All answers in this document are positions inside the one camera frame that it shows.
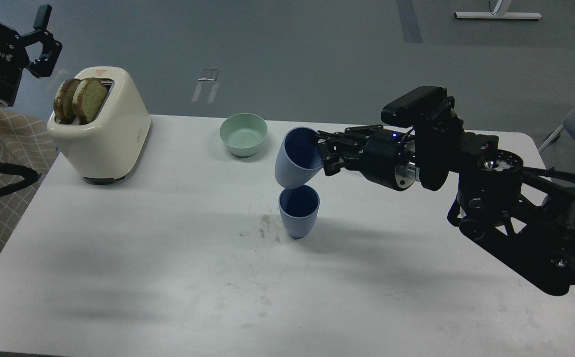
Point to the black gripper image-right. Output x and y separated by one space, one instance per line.
382 156

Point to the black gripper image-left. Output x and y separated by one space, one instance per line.
14 58

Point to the blue cup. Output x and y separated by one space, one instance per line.
299 158
298 209

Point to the left toast slice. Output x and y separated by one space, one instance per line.
63 110

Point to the toast slice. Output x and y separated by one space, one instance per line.
88 98
63 110

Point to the right toast slice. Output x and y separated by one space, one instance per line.
88 98

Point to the cream white toaster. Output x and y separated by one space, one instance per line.
106 149

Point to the green bowl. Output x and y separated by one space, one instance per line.
243 134

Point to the white desk leg base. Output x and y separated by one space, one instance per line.
497 12

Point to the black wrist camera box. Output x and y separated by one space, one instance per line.
429 111

